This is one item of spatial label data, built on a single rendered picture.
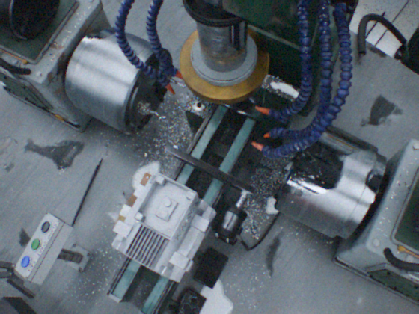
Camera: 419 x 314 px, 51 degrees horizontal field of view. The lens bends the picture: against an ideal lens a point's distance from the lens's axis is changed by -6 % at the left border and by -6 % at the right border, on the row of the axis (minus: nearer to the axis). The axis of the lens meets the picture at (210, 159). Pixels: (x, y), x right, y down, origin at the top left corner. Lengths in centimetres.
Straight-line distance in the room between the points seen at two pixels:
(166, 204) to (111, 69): 36
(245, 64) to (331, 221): 42
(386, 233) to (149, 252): 53
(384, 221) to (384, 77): 66
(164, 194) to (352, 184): 42
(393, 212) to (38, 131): 111
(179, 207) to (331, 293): 55
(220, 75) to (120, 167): 65
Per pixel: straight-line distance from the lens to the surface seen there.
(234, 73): 89
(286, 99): 110
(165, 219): 104
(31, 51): 125
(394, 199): 107
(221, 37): 78
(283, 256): 136
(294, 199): 106
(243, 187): 115
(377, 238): 104
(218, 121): 132
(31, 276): 118
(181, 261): 108
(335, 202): 105
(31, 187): 153
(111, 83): 115
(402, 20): 221
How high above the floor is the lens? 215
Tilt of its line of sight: 73 degrees down
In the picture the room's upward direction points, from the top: 10 degrees counter-clockwise
